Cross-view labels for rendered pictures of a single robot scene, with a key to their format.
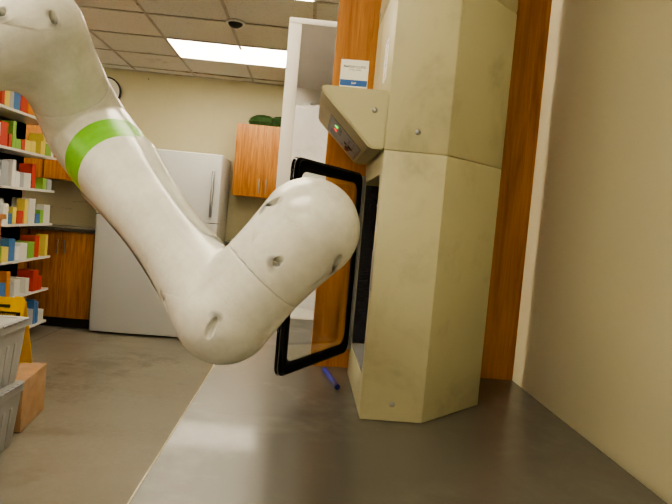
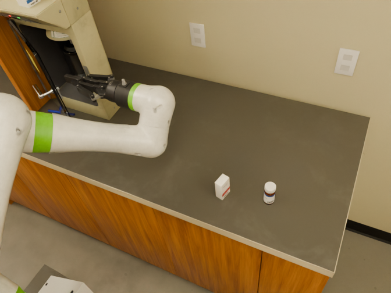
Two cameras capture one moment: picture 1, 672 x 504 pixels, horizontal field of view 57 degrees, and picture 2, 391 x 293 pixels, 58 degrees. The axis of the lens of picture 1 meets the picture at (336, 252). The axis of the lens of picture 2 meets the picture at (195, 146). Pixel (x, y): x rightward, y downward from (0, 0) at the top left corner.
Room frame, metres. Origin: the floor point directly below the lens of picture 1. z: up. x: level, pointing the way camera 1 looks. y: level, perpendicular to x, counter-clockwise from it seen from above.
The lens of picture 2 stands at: (0.09, 0.67, 2.03)
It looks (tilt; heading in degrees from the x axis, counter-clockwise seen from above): 49 degrees down; 305
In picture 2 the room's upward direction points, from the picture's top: 8 degrees counter-clockwise
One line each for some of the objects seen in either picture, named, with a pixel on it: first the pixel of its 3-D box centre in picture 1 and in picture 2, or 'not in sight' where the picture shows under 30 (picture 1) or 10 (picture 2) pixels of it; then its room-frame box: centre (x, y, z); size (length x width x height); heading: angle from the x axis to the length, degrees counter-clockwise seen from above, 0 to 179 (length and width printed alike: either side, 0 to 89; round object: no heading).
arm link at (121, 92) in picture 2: not in sight; (128, 93); (0.78, 0.04, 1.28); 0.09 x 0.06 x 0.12; 93
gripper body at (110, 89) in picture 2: not in sight; (110, 89); (0.85, 0.04, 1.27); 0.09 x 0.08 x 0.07; 3
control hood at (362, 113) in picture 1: (347, 130); (19, 14); (1.22, 0.00, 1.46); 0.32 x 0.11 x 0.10; 3
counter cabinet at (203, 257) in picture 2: not in sight; (142, 174); (1.05, -0.13, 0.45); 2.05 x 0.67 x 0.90; 3
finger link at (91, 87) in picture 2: not in sight; (92, 88); (0.92, 0.06, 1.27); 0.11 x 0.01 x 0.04; 4
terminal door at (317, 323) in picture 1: (322, 265); (44, 79); (1.23, 0.02, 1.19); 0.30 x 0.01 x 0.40; 155
